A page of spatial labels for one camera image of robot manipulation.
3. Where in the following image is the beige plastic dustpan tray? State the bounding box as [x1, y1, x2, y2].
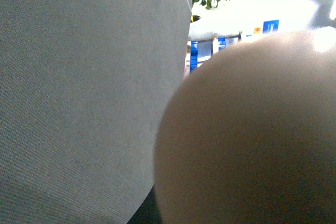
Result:
[154, 27, 335, 223]

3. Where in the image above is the steel roller shelf rack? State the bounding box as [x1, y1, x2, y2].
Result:
[183, 32, 243, 78]

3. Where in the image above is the blue bin on shelf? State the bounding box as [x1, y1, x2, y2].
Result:
[190, 37, 226, 72]

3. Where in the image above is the dark grey table mat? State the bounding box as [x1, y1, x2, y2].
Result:
[1, 0, 191, 223]

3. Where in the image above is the orange wall sign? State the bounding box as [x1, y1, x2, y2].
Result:
[254, 26, 263, 34]

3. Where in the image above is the blue wall sign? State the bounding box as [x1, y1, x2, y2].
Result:
[262, 20, 279, 34]

